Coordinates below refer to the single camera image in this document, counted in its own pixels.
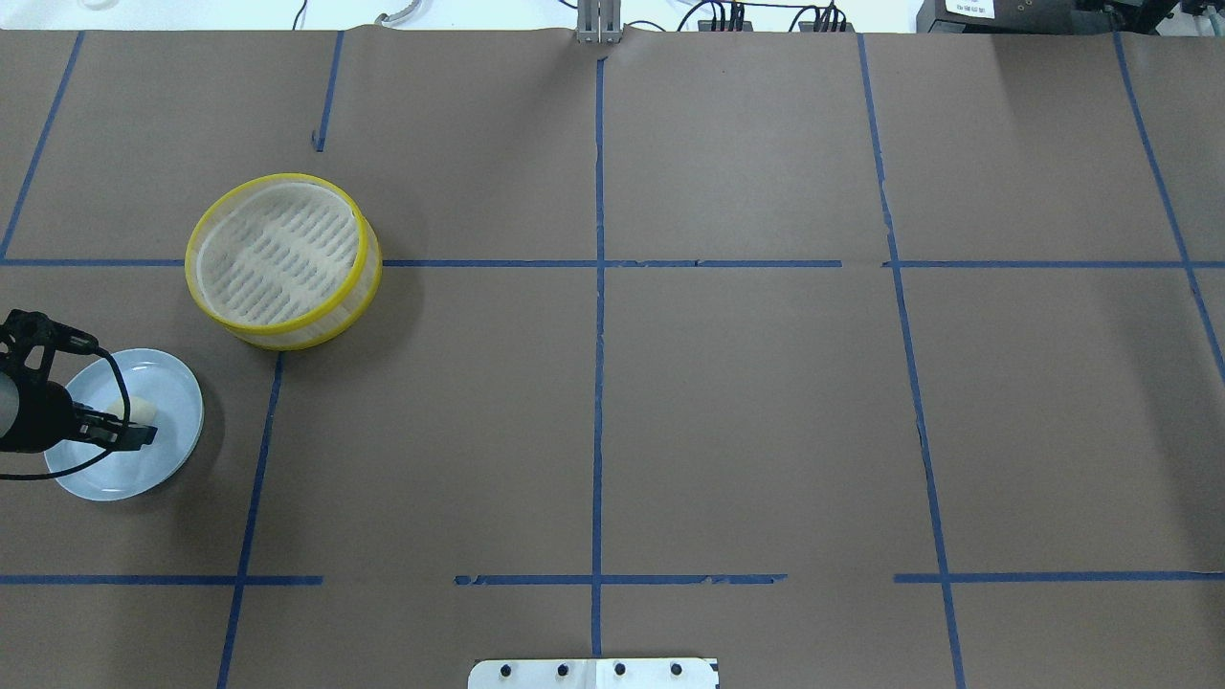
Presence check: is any aluminium frame post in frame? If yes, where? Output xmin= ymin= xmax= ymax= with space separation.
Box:
xmin=570 ymin=0 xmax=624 ymax=45

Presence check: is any white camera stand pillar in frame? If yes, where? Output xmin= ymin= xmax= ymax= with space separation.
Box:
xmin=467 ymin=657 xmax=722 ymax=688

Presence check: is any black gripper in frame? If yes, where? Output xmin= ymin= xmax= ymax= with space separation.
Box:
xmin=13 ymin=378 xmax=159 ymax=454

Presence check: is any light blue plate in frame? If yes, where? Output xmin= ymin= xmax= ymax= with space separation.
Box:
xmin=43 ymin=348 xmax=203 ymax=501

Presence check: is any white steamer liner cloth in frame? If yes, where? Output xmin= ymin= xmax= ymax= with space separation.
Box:
xmin=196 ymin=181 xmax=363 ymax=326

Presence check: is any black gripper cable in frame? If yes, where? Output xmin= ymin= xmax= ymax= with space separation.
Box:
xmin=0 ymin=343 xmax=134 ymax=481

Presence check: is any black computer box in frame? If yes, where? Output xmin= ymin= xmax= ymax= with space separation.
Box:
xmin=915 ymin=1 xmax=1181 ymax=36

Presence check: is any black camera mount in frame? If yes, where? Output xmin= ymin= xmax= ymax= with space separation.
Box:
xmin=1 ymin=309 xmax=103 ymax=387

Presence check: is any yellow rimmed steamer basket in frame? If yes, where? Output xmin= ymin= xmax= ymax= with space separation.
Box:
xmin=185 ymin=173 xmax=383 ymax=351

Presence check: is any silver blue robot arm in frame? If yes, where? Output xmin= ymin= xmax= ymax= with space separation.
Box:
xmin=1 ymin=371 xmax=158 ymax=454

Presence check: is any white steamed bun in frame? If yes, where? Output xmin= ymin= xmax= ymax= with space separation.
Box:
xmin=105 ymin=396 xmax=157 ymax=428

